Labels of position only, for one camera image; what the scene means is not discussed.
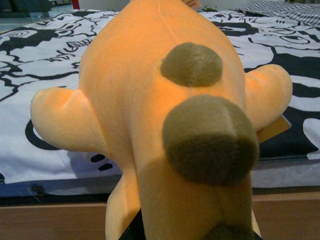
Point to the orange plush toy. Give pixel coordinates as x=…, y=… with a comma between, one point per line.
x=163, y=93

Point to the brown cardboard toy tag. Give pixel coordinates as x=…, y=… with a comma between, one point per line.
x=280, y=125

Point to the black and white patterned duvet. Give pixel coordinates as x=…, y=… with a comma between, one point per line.
x=47, y=54

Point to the white mattress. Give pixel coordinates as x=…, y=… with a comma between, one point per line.
x=24, y=182

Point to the grey striped bedding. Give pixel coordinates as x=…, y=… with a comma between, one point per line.
x=306, y=13

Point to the wooden bed frame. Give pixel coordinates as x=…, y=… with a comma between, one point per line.
x=291, y=213

